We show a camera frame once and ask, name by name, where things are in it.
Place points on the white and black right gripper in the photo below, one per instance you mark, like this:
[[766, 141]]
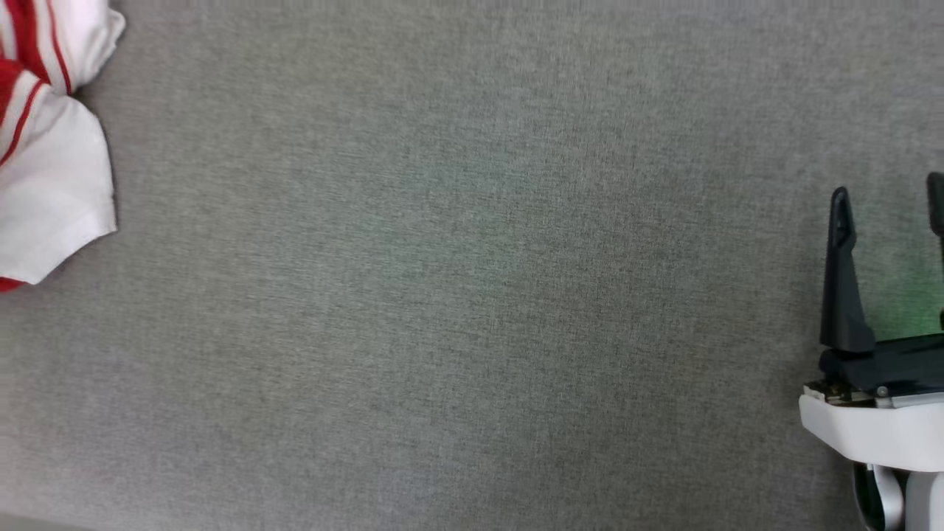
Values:
[[892, 428]]

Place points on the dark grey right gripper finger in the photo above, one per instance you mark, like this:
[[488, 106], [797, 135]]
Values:
[[938, 206]]

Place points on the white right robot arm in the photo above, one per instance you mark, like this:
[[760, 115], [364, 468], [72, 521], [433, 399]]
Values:
[[925, 505]]

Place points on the red t-shirt with white sleeves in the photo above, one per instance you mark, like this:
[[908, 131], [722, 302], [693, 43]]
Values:
[[51, 184]]

